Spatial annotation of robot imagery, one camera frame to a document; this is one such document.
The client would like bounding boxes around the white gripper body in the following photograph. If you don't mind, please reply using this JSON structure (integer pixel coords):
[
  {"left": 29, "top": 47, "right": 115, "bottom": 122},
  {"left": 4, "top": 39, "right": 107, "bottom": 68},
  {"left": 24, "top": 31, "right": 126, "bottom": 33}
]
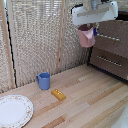
[{"left": 71, "top": 0, "right": 120, "bottom": 27}]

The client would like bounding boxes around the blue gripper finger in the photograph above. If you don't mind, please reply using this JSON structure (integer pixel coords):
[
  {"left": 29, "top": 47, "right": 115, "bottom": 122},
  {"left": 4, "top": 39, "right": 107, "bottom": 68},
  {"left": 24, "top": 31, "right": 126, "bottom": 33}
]
[{"left": 93, "top": 27, "right": 99, "bottom": 37}]

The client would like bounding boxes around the pink mug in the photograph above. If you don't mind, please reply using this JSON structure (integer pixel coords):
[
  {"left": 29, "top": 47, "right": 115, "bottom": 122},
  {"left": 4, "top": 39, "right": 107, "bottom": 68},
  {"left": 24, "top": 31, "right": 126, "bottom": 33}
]
[{"left": 77, "top": 23, "right": 97, "bottom": 49}]

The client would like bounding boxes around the dark brown drawer cabinet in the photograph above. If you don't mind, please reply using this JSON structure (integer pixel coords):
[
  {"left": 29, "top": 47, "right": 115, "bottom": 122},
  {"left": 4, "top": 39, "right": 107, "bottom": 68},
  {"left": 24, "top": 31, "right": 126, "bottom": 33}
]
[{"left": 87, "top": 9, "right": 128, "bottom": 83}]

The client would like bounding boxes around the woven bamboo screen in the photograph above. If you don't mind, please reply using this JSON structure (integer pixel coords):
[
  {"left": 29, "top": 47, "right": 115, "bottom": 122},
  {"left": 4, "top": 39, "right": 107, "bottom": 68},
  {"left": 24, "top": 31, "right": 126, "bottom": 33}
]
[{"left": 0, "top": 0, "right": 128, "bottom": 94}]

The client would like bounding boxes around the blue mug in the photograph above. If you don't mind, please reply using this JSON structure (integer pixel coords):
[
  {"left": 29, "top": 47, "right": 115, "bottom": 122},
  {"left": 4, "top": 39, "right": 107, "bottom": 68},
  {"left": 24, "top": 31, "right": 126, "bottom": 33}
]
[{"left": 35, "top": 72, "right": 51, "bottom": 91}]

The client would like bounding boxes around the yellow rectangular block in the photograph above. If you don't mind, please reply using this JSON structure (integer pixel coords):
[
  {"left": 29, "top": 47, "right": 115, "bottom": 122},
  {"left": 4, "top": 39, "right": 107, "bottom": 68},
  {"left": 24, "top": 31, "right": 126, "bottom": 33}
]
[{"left": 50, "top": 88, "right": 67, "bottom": 102}]

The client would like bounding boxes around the white floral rimmed plate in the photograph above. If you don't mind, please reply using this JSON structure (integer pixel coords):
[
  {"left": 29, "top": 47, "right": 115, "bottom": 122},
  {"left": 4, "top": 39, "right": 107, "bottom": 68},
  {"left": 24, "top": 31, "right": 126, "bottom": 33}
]
[{"left": 0, "top": 94, "right": 35, "bottom": 128}]

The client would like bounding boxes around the silver drawer handle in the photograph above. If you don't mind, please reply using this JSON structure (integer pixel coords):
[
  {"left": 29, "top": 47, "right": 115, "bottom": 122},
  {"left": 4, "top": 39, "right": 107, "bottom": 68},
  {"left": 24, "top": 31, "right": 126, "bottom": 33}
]
[
  {"left": 96, "top": 55, "right": 123, "bottom": 68},
  {"left": 96, "top": 32, "right": 122, "bottom": 42}
]

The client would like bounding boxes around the wooden screen post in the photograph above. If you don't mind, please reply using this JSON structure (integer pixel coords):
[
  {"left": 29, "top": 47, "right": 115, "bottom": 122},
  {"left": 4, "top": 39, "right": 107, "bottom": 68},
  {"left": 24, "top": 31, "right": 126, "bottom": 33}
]
[
  {"left": 54, "top": 0, "right": 68, "bottom": 75},
  {"left": 0, "top": 0, "right": 17, "bottom": 90}
]

